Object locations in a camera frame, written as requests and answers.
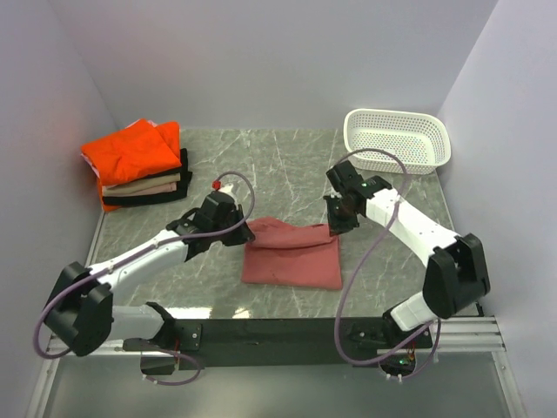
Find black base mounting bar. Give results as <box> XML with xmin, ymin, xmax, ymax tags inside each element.
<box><xmin>121</xmin><ymin>316</ymin><xmax>436</xmax><ymax>372</ymax></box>

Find orange folded t shirt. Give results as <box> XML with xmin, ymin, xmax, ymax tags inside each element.
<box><xmin>81</xmin><ymin>118</ymin><xmax>181</xmax><ymax>192</ymax></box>

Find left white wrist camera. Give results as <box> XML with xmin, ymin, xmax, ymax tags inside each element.
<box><xmin>211</xmin><ymin>180</ymin><xmax>239</xmax><ymax>202</ymax></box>

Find pink red t shirt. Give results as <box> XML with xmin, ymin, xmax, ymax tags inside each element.
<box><xmin>241</xmin><ymin>217</ymin><xmax>343</xmax><ymax>291</ymax></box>

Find beige folded t shirt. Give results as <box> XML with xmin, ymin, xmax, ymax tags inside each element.
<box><xmin>101</xmin><ymin>172</ymin><xmax>181</xmax><ymax>197</ymax></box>

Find aluminium rail frame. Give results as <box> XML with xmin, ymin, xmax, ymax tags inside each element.
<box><xmin>45</xmin><ymin>316</ymin><xmax>506</xmax><ymax>356</ymax></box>

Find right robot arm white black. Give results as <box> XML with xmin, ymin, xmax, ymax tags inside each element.
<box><xmin>324</xmin><ymin>161</ymin><xmax>491</xmax><ymax>347</ymax></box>

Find white perforated plastic basket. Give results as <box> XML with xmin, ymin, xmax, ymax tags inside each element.
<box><xmin>343</xmin><ymin>108</ymin><xmax>452</xmax><ymax>175</ymax></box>

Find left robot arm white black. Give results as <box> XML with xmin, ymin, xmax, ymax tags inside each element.
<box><xmin>42</xmin><ymin>188</ymin><xmax>254</xmax><ymax>356</ymax></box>

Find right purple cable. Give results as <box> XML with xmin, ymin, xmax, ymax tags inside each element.
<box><xmin>333</xmin><ymin>148</ymin><xmax>442</xmax><ymax>382</ymax></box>

